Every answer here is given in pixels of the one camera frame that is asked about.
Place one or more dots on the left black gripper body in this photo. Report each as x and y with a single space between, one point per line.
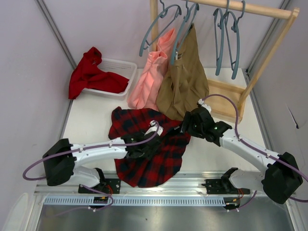
149 146

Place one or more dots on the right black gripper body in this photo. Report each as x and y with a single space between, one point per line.
185 123

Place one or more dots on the red navy plaid skirt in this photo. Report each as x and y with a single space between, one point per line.
153 163

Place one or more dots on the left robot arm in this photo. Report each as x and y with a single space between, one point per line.
64 163

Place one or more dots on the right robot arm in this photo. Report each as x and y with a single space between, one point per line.
278 174

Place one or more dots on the tan skirt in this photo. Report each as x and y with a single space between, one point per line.
185 81

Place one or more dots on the pink skirt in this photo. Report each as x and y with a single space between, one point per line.
146 90

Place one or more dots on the blue hanger holding tan skirt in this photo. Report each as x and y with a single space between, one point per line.
184 29

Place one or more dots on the wooden clothes rack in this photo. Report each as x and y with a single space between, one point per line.
258 57

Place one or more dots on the white plastic basket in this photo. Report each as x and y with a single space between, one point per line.
123 68

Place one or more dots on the red garment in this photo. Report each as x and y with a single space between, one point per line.
87 75

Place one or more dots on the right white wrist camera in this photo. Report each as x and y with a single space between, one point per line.
201 103

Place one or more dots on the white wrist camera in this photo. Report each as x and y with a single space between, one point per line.
155 128
201 103

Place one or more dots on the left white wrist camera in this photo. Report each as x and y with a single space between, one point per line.
155 128

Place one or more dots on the white slotted cable duct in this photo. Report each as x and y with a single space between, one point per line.
138 200

